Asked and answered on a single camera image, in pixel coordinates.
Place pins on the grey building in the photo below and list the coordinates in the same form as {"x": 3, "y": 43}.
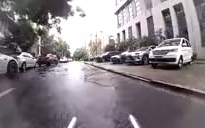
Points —
{"x": 0, "y": 23}

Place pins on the dark red car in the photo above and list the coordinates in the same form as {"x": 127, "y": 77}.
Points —
{"x": 48, "y": 60}

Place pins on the row of bushes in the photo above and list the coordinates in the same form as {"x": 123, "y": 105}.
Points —
{"x": 136, "y": 43}

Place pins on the green tree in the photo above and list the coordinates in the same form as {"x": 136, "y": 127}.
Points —
{"x": 80, "y": 54}

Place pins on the white van-shaped car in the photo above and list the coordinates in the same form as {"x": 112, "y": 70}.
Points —
{"x": 171, "y": 53}

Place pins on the large dark tree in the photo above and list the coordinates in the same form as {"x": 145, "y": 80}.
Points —
{"x": 33, "y": 13}

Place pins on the grey paved parking strip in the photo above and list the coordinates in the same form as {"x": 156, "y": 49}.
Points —
{"x": 176, "y": 73}

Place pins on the black car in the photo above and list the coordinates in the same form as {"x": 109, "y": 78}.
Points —
{"x": 106, "y": 56}

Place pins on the grey kerb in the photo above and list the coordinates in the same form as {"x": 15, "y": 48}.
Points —
{"x": 146, "y": 80}

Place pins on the silver car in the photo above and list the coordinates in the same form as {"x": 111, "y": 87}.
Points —
{"x": 138, "y": 56}

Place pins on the pale multi-storey building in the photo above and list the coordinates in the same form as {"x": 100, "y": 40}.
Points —
{"x": 176, "y": 20}

